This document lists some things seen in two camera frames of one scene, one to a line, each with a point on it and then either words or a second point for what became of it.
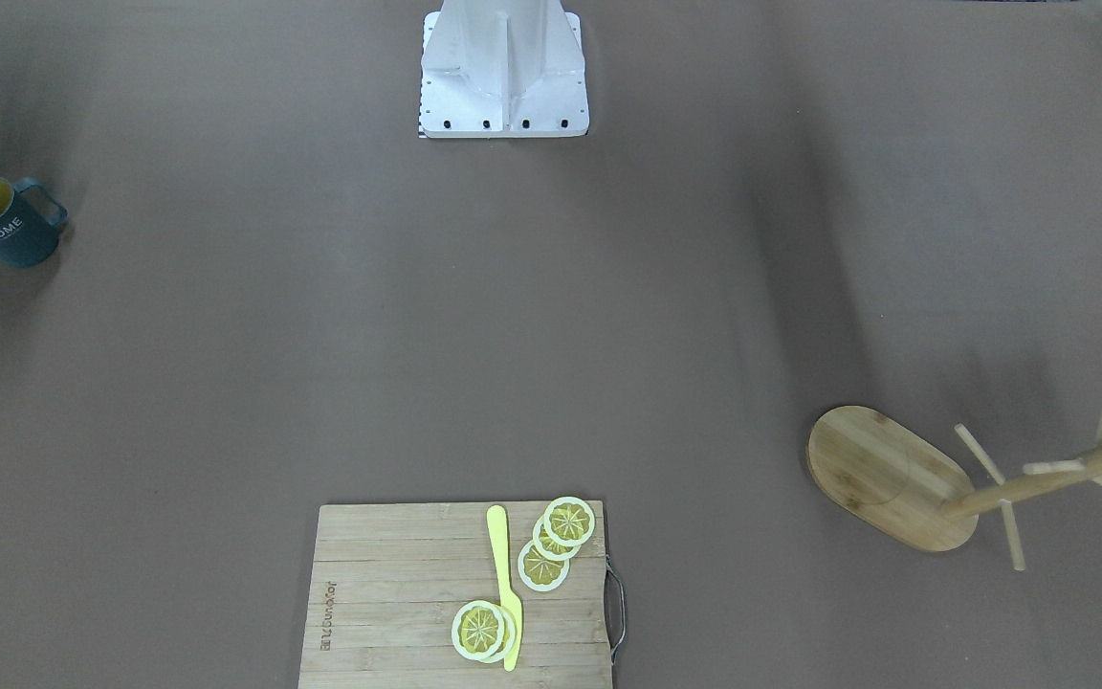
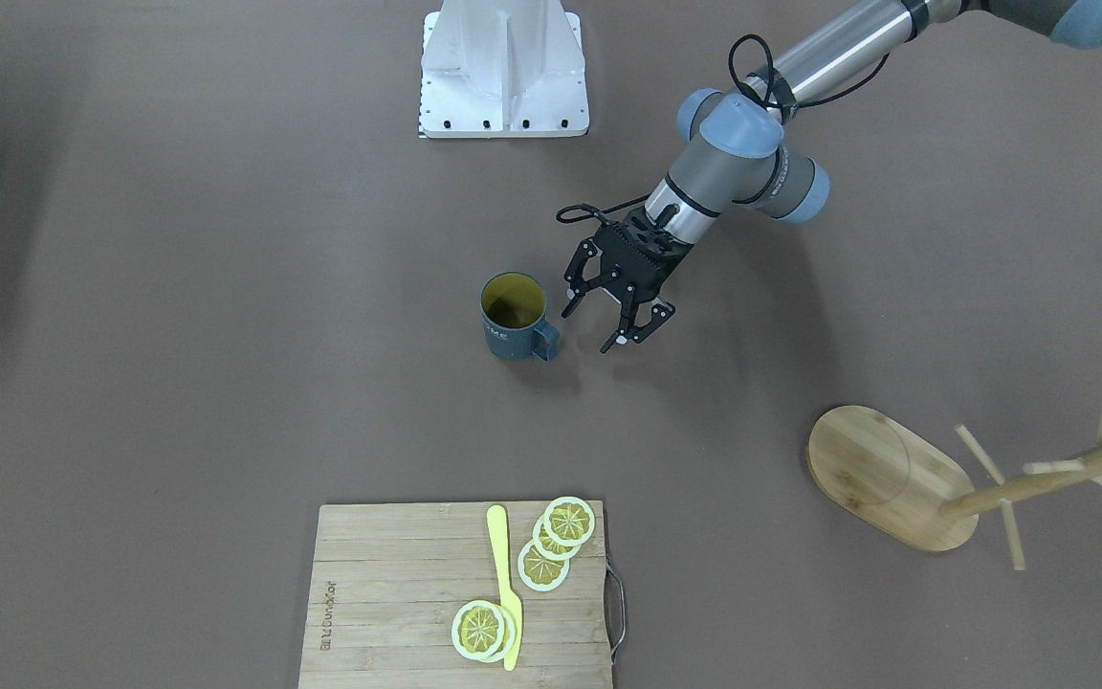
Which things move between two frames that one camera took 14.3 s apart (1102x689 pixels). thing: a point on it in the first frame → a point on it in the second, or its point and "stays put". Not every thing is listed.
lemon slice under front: (509, 636) stays put
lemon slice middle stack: (550, 549) stays put
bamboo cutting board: (386, 582) stays put
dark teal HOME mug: (16, 226) → (514, 318)
